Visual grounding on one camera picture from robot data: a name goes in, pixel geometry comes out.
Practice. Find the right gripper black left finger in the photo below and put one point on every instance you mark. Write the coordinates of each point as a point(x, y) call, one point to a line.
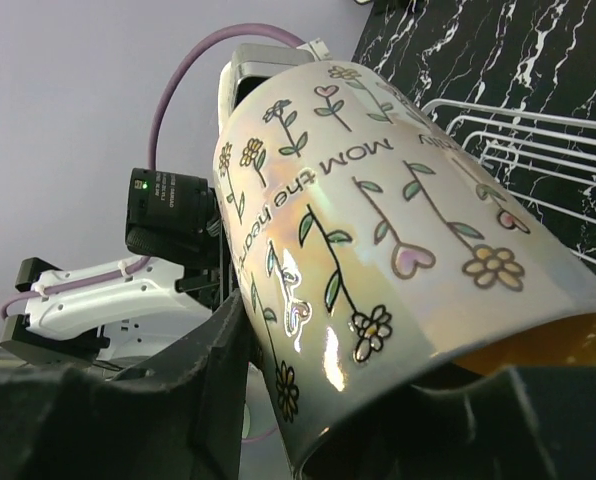
point(176, 415)

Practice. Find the floral iridescent white mug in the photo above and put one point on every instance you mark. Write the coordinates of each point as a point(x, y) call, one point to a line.
point(371, 249)

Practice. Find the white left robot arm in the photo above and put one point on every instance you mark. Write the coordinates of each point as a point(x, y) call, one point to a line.
point(129, 308)

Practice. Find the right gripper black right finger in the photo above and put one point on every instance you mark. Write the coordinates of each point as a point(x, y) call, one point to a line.
point(521, 423)

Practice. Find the white wire dish rack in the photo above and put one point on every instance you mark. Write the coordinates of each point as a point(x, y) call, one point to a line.
point(546, 161)

